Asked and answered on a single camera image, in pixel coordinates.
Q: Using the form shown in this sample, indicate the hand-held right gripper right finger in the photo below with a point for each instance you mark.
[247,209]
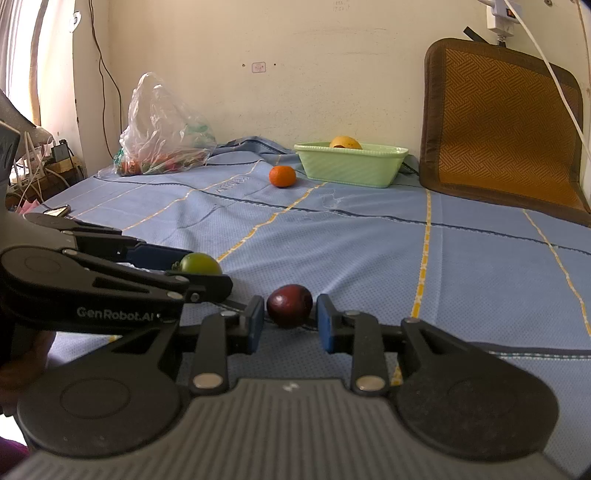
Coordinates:
[369,346]

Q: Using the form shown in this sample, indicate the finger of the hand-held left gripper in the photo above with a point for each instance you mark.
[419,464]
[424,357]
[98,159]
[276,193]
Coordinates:
[203,288]
[152,255]

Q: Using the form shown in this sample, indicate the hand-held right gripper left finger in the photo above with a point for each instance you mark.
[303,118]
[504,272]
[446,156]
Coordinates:
[210,350]

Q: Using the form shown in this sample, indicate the green round fruit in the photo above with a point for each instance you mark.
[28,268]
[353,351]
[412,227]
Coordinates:
[199,264]

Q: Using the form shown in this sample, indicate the dark red plum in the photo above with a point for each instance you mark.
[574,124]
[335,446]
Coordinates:
[288,305]

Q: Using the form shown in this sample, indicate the green plastic basin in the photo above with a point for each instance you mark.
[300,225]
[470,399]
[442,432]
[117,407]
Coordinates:
[351,168]

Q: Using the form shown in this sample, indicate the large yellow citrus fruit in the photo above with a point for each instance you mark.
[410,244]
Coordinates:
[346,141]

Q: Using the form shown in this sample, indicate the small flat shiny object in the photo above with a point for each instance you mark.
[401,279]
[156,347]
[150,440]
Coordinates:
[57,212]

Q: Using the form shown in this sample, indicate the blue checked bedsheet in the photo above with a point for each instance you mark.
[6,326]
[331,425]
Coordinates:
[369,258]

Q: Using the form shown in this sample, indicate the wooden stand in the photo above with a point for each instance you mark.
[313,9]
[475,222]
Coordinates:
[69,169]

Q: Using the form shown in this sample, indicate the clear plastic bag of produce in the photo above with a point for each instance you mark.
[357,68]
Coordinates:
[152,124]

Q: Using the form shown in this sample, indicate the orange tangerine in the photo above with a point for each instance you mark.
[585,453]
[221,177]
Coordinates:
[282,177]

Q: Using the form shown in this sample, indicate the black charger box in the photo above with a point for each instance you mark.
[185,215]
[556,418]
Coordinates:
[60,151]

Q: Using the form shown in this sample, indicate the purple clothing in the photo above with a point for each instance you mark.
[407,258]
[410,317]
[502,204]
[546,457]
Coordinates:
[11,451]

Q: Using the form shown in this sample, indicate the light window curtain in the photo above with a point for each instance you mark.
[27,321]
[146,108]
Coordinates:
[18,46]

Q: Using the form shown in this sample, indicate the brown woven seat mat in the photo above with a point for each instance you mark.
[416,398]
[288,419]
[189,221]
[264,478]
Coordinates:
[498,129]

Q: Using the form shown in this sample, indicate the white power strip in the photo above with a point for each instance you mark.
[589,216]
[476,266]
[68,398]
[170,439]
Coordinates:
[498,16]

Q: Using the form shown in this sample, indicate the small wall socket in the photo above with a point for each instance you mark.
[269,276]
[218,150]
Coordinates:
[258,67]

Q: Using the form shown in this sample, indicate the white wall hook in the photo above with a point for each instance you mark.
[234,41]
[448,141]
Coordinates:
[75,21]

